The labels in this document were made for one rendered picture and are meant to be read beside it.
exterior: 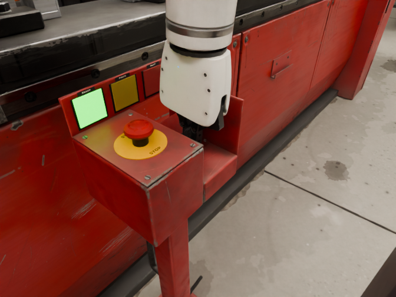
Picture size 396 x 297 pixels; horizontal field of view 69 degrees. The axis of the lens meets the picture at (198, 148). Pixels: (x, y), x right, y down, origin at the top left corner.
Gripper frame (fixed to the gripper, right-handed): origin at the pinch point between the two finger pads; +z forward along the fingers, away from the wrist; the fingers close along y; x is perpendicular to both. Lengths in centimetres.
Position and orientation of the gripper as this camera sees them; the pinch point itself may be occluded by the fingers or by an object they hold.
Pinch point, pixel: (192, 136)
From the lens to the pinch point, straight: 47.5
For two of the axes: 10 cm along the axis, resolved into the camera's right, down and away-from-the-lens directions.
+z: -0.7, 7.6, 6.5
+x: 6.4, -4.7, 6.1
